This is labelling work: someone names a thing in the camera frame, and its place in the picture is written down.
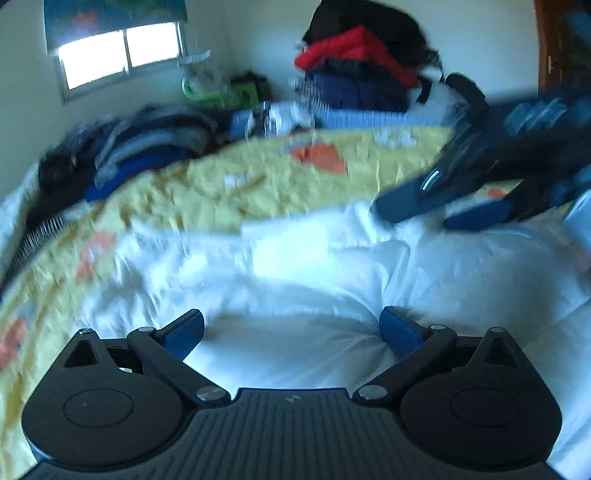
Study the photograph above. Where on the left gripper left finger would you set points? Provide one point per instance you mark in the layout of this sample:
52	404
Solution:
162	353

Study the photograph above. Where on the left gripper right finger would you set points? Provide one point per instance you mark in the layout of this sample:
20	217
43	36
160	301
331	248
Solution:
420	352

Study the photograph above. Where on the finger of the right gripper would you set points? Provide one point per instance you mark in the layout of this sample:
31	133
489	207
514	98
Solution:
409	200
481	217

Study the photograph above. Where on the white quilted down jacket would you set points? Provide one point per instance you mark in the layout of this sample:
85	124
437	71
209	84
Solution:
295	303

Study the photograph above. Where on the dark folded clothes stack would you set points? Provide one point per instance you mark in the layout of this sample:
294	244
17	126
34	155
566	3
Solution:
96	158

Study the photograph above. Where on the brown wooden door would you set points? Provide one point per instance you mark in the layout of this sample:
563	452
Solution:
563	56

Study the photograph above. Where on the navy blue jacket on pile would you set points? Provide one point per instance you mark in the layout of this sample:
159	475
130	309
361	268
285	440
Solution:
361	94

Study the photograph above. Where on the black garment on pile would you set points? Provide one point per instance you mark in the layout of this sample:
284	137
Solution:
398	31

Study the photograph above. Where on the red jacket on pile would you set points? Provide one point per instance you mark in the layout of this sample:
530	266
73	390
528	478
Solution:
358	44

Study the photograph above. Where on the crumpled black white plastic bag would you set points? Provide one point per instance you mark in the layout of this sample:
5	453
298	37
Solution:
278	119

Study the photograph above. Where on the yellow cartoon bed quilt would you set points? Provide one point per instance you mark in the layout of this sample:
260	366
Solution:
255	181

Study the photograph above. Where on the light blue knitted blanket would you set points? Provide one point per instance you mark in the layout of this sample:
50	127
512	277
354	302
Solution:
342	119

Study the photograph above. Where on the white patterned bed sheet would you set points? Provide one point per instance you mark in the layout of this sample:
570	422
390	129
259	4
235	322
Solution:
14	210

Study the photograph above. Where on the green plastic stool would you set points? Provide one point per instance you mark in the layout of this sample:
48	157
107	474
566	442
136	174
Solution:
240	92

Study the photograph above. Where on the patterned fabric bag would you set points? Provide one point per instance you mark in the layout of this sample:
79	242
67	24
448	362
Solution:
202	77

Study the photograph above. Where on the lotus print roller blind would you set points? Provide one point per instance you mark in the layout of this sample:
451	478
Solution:
67	21

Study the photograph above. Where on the window with aluminium frame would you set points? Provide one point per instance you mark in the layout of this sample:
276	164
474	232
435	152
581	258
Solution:
92	63

